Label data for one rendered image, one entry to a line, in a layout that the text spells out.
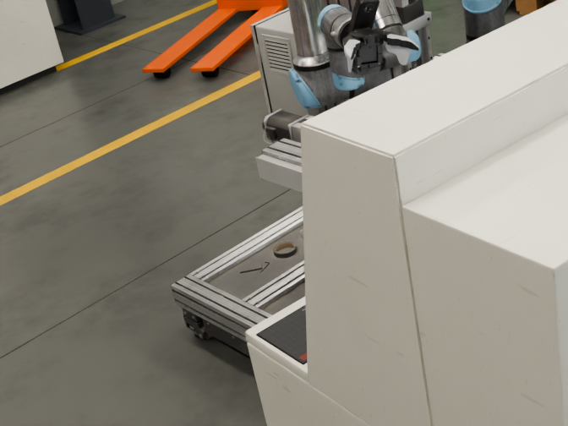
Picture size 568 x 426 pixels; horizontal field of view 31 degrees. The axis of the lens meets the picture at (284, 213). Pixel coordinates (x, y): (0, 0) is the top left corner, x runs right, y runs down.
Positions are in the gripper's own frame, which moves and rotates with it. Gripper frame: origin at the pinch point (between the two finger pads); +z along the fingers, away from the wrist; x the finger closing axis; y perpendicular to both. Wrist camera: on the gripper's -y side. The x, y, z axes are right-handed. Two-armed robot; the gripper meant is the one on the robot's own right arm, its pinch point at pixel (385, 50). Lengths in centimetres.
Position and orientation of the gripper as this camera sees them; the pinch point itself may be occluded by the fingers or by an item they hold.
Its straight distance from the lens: 210.8
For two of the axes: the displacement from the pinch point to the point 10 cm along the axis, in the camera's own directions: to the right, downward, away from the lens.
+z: 2.7, 4.1, -8.7
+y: 0.5, 9.0, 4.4
